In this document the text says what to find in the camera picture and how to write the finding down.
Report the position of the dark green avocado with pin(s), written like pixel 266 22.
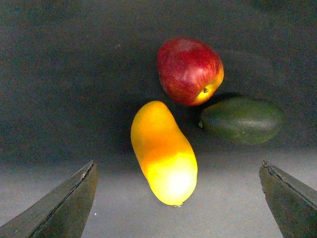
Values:
pixel 242 120

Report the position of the red apple on lower shelf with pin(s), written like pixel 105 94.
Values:
pixel 189 70

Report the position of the yellow orange mango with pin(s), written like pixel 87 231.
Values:
pixel 164 154

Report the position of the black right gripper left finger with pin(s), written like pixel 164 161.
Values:
pixel 62 213

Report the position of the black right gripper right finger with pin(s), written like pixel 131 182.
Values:
pixel 292 203

